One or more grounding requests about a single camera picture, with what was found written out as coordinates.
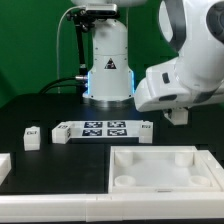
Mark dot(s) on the white square table top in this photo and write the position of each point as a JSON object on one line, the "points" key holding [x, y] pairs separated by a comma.
{"points": [[148, 169]]}

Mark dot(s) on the white front fence wall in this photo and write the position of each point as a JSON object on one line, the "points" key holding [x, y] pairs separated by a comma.
{"points": [[111, 207]]}

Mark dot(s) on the white fence wall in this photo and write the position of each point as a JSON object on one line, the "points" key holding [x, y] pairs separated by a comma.
{"points": [[111, 207], [5, 166], [212, 165]]}

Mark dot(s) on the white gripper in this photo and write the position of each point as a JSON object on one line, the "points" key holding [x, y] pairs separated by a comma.
{"points": [[161, 90]]}

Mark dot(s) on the white left fence wall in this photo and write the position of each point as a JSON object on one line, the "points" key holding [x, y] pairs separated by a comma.
{"points": [[5, 166]]}

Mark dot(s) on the black camera stand pole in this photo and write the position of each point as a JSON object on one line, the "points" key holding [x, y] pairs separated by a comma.
{"points": [[82, 64]]}

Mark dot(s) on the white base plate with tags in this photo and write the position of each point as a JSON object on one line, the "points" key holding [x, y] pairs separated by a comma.
{"points": [[105, 129]]}

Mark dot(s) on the white right fence wall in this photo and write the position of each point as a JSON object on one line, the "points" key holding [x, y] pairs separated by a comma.
{"points": [[212, 165]]}

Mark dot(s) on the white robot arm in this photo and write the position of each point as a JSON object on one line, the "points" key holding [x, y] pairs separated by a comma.
{"points": [[193, 28]]}

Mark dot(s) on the black camera on stand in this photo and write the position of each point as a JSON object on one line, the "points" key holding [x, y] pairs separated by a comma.
{"points": [[92, 11]]}

